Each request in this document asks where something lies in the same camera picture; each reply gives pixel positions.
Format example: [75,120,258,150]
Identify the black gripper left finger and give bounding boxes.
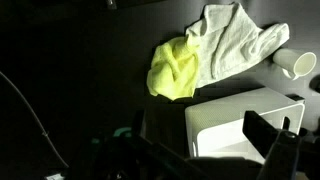
[131,110,211,180]

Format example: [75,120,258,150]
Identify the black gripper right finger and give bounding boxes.
[242,111,301,180]

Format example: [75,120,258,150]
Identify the white storage box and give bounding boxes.
[185,87,305,164]

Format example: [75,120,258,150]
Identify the yellow cloth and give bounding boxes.
[146,36,200,101]

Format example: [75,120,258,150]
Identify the white mug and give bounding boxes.
[273,48,317,80]

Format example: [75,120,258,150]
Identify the white cloth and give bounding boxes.
[185,2,290,88]

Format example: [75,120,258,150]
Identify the black cable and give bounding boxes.
[0,70,70,169]

